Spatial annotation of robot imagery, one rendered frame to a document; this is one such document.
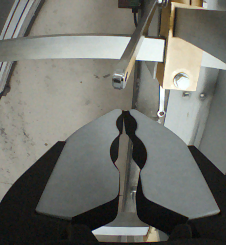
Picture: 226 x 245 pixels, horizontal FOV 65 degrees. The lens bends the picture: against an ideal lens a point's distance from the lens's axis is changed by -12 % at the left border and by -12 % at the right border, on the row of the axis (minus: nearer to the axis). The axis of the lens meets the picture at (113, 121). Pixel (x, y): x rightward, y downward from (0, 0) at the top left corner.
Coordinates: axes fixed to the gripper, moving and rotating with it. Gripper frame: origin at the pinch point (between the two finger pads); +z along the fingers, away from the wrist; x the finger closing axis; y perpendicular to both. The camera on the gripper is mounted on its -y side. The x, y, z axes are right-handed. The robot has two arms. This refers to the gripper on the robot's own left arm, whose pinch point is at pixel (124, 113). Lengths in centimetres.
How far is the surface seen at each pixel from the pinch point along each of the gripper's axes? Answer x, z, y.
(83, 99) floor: -19, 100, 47
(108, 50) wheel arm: -1.7, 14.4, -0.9
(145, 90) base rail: 6.1, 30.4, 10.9
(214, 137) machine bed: 28.1, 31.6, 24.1
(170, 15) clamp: 5.6, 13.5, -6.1
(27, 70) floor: -54, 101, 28
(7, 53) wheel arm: -15.8, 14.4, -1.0
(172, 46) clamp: 6.2, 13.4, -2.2
